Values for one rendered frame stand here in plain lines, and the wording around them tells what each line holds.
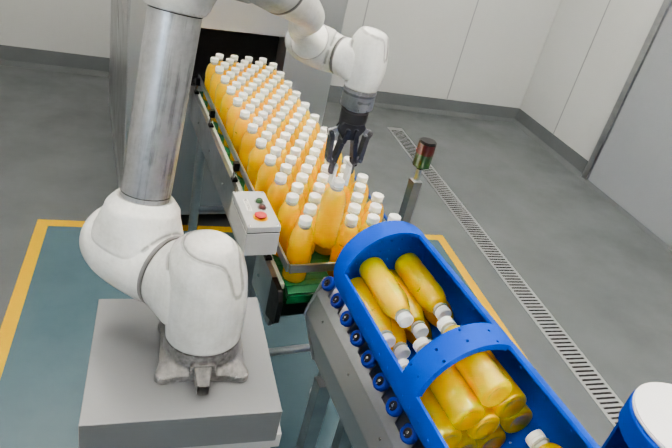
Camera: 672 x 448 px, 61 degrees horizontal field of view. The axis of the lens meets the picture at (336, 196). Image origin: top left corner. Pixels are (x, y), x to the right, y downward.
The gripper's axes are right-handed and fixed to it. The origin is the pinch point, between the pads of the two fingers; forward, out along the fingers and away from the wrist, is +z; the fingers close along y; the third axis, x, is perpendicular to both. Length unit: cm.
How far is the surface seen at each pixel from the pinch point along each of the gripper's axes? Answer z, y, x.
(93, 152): 126, -58, 257
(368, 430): 41, -5, -54
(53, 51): 110, -87, 423
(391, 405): 30, -2, -57
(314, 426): 82, 2, -21
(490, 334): 3, 10, -63
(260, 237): 20.2, -20.8, -1.4
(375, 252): 13.2, 5.7, -20.3
